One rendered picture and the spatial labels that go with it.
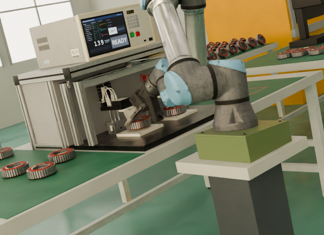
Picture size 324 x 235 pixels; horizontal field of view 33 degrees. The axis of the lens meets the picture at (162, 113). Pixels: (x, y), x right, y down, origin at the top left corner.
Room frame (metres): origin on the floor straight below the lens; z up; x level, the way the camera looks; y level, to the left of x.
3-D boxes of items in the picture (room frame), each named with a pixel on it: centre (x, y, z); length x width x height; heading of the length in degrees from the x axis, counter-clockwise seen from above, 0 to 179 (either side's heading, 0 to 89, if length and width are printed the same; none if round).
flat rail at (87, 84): (2.48, 0.10, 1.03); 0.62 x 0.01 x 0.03; 135
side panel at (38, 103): (2.46, 0.54, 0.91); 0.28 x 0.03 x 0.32; 45
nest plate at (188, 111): (2.49, -0.06, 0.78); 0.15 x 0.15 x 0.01; 45
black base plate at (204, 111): (2.42, 0.04, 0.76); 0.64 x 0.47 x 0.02; 135
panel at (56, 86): (2.59, 0.20, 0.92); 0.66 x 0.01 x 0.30; 135
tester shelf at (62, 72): (2.63, 0.25, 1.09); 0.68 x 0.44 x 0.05; 135
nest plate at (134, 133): (2.32, 0.11, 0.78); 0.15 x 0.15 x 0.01; 45
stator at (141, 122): (2.32, 0.11, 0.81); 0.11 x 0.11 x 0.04
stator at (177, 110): (2.49, -0.06, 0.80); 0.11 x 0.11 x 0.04
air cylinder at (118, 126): (2.42, 0.21, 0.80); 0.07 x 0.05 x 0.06; 135
